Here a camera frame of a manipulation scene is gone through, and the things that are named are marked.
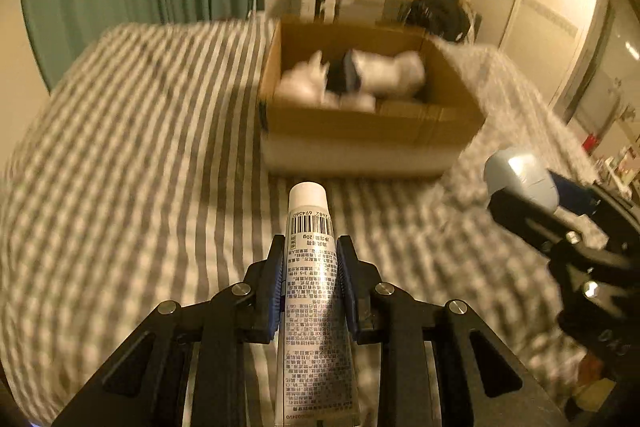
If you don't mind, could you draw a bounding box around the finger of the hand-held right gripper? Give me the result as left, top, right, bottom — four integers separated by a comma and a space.
487, 188, 583, 258
550, 172, 640, 233

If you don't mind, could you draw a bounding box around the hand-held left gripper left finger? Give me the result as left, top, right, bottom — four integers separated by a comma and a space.
52, 234, 286, 427

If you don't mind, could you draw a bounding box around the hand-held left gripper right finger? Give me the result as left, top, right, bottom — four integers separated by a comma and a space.
336, 234, 566, 427

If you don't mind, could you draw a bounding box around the light blue bottle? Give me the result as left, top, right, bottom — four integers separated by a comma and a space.
483, 147, 560, 212

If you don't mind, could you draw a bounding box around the white printed tube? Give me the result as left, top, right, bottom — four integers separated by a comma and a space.
275, 182, 361, 425

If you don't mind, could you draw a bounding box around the brown cardboard box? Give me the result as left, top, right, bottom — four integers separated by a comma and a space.
257, 17, 487, 180

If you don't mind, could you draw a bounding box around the white sock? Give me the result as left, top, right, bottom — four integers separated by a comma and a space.
277, 51, 376, 112

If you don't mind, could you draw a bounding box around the grey checked blanket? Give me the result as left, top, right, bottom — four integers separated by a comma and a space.
0, 19, 601, 427

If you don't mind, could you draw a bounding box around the black bag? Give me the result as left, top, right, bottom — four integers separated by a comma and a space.
404, 0, 472, 42

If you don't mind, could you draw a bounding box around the white drawer unit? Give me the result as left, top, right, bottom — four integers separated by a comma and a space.
300, 0, 337, 22

